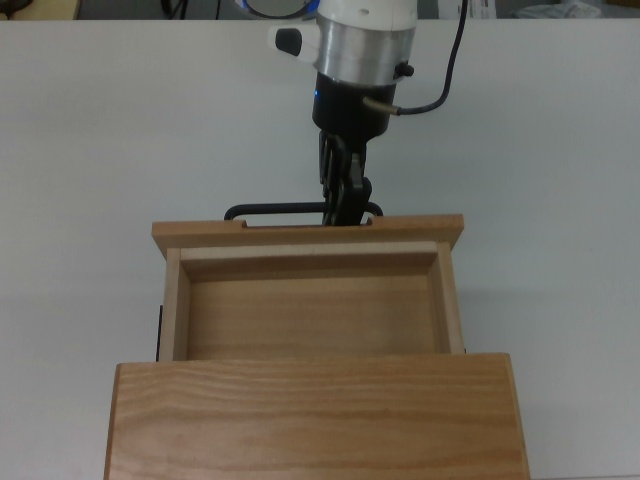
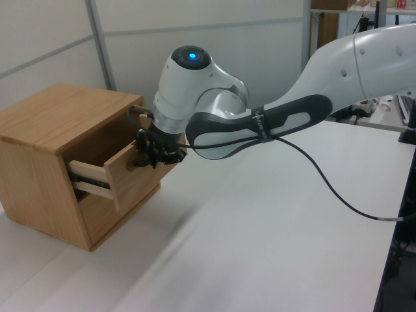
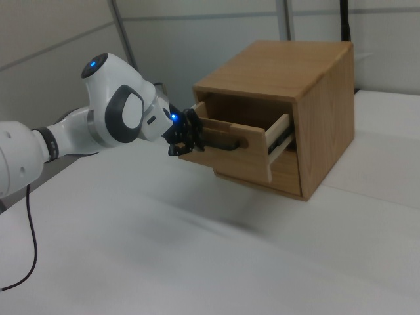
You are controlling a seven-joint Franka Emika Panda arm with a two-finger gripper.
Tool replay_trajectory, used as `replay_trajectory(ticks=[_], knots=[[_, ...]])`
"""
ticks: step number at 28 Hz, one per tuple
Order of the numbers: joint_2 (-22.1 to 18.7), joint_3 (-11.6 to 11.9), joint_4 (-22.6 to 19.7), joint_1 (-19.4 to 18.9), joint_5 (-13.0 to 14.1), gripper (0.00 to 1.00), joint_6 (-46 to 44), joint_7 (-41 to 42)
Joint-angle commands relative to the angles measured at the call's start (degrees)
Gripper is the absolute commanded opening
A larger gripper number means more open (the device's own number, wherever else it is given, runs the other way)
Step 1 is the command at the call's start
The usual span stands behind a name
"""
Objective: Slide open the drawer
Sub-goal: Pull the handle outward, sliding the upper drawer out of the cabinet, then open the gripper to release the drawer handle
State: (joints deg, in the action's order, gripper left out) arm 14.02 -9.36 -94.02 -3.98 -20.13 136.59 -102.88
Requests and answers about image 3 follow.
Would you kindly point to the black drawer slide rail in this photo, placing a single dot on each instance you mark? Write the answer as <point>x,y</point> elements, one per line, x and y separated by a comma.
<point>279,141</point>

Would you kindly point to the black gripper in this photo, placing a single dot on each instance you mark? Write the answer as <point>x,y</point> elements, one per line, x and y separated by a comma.
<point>177,131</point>

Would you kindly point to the wooden drawer with slot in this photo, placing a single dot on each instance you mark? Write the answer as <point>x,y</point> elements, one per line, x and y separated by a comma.
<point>285,178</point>

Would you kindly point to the grey partition post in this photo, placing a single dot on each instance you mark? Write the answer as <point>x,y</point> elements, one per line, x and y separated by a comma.
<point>287,19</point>

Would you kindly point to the black stand pole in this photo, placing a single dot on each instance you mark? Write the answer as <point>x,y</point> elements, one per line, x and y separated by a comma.
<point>345,19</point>

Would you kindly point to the wooden cabinet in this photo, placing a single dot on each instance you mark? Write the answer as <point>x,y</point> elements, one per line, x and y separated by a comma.
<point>328,131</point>

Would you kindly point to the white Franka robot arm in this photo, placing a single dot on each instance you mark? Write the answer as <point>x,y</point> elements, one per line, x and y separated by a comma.
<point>98,95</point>

